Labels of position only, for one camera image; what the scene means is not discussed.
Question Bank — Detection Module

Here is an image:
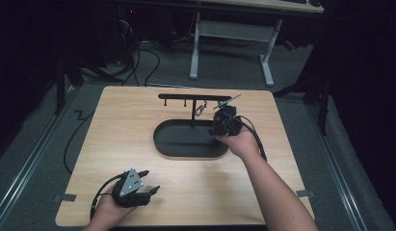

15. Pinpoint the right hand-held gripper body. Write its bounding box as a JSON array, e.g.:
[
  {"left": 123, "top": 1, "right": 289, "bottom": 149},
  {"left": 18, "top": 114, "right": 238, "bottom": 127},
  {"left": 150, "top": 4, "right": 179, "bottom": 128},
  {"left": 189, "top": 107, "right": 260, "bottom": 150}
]
[{"left": 208, "top": 93, "right": 243, "bottom": 138}]

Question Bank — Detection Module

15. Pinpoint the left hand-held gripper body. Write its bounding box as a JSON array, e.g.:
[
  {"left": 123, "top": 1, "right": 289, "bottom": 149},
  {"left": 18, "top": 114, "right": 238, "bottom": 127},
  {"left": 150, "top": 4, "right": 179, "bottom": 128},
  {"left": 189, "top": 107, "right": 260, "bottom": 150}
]
[{"left": 112, "top": 167, "right": 151, "bottom": 208}]

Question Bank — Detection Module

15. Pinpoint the silver carabiner keychain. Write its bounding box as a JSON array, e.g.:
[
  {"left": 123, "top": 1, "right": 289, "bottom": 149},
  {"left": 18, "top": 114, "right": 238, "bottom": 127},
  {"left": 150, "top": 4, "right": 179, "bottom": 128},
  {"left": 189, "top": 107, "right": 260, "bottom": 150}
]
[{"left": 195, "top": 100, "right": 208, "bottom": 117}]

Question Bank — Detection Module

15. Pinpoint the black key rack with tray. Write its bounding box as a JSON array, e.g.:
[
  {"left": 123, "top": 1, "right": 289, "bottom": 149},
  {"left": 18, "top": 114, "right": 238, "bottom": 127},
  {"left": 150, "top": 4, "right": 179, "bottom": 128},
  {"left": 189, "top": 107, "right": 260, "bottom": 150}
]
[{"left": 152, "top": 92, "right": 233, "bottom": 159}]

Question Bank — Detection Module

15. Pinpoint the person's left hand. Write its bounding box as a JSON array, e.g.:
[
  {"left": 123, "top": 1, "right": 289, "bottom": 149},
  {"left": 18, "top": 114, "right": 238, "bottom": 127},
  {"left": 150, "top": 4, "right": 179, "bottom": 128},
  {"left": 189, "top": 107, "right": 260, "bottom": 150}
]
[{"left": 93, "top": 192, "right": 137, "bottom": 224}]

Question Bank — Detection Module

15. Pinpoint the person's right hand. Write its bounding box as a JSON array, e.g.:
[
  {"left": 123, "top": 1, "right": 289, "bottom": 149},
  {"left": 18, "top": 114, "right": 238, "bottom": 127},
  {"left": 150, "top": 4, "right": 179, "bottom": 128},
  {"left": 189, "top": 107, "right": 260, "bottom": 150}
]
[{"left": 215, "top": 127, "right": 263, "bottom": 162}]

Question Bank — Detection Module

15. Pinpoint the desk with white metal legs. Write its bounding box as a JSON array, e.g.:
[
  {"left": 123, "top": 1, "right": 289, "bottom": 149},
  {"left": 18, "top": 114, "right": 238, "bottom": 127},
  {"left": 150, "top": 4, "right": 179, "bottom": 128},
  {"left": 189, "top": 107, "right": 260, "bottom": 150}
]
[{"left": 185, "top": 0, "right": 325, "bottom": 88}]

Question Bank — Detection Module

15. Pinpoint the black metal stand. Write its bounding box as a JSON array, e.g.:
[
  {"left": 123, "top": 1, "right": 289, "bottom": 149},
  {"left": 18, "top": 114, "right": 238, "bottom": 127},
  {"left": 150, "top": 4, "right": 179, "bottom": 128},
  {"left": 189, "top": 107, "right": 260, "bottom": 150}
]
[
  {"left": 53, "top": 57, "right": 85, "bottom": 116},
  {"left": 272, "top": 71, "right": 332, "bottom": 137}
]

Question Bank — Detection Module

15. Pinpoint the black computer tower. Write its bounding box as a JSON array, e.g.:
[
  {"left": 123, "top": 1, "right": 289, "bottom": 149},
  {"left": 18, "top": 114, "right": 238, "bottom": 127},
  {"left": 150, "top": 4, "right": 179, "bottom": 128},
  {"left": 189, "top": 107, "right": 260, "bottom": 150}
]
[{"left": 116, "top": 5, "right": 140, "bottom": 66}]

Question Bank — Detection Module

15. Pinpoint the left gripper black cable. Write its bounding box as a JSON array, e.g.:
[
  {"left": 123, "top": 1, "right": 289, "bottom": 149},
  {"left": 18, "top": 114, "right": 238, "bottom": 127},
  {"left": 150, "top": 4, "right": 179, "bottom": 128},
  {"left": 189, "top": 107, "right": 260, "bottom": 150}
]
[{"left": 89, "top": 172, "right": 128, "bottom": 221}]

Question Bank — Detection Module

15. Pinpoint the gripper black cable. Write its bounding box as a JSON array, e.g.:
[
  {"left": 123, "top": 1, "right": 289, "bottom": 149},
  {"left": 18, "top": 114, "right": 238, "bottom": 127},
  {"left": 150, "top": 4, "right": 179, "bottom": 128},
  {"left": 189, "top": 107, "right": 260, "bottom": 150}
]
[
  {"left": 89, "top": 172, "right": 128, "bottom": 221},
  {"left": 223, "top": 111, "right": 268, "bottom": 163}
]

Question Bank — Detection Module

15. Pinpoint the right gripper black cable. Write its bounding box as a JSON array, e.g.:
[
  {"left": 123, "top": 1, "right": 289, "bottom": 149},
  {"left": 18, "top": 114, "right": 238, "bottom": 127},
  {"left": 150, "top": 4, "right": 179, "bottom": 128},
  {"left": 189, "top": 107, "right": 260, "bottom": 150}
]
[{"left": 223, "top": 111, "right": 268, "bottom": 163}]

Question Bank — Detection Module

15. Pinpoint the black looped floor cable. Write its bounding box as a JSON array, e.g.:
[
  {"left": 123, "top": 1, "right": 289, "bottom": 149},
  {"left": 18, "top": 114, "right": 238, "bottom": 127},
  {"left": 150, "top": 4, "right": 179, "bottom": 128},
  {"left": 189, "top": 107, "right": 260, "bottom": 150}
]
[{"left": 121, "top": 39, "right": 162, "bottom": 88}]

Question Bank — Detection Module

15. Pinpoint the metal floor rail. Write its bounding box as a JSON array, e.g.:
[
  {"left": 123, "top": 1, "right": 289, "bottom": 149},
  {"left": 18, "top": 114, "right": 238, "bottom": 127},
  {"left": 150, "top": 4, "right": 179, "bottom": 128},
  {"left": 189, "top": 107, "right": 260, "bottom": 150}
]
[
  {"left": 0, "top": 86, "right": 78, "bottom": 223},
  {"left": 305, "top": 102, "right": 369, "bottom": 231}
]

